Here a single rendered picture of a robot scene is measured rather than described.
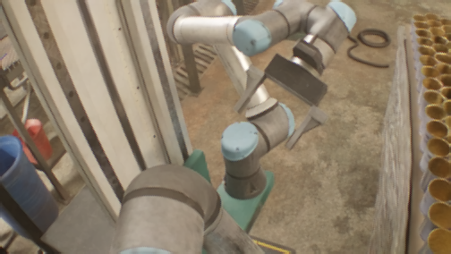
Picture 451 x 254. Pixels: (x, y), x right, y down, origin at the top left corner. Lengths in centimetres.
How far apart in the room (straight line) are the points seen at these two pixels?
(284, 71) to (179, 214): 42
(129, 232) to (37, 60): 34
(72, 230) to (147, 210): 94
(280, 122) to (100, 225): 73
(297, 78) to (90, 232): 91
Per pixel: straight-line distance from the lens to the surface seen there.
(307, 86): 72
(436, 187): 90
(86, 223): 134
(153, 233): 40
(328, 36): 75
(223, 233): 57
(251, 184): 115
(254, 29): 72
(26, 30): 60
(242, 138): 105
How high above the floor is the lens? 182
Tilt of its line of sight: 41 degrees down
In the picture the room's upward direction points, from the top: 10 degrees counter-clockwise
